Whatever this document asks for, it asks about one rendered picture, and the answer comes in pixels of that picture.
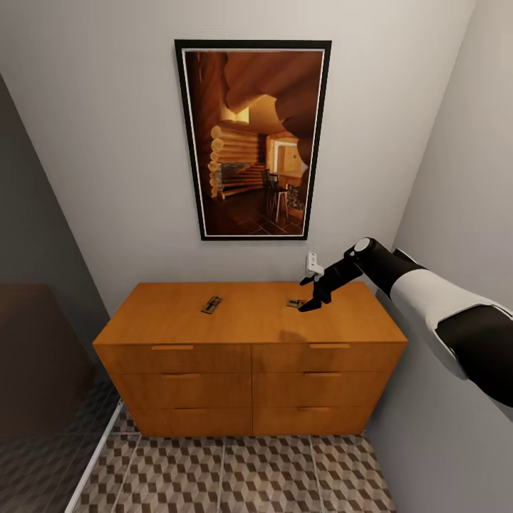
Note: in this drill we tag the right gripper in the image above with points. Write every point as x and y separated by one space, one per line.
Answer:
323 288

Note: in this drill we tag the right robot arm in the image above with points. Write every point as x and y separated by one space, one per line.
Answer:
471 335

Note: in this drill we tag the shower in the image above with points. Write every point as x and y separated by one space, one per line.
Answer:
91 464

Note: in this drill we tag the picture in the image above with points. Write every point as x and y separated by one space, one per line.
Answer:
253 113

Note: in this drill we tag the door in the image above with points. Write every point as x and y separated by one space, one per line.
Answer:
56 397

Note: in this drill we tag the cabinet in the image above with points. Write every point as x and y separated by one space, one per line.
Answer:
255 366

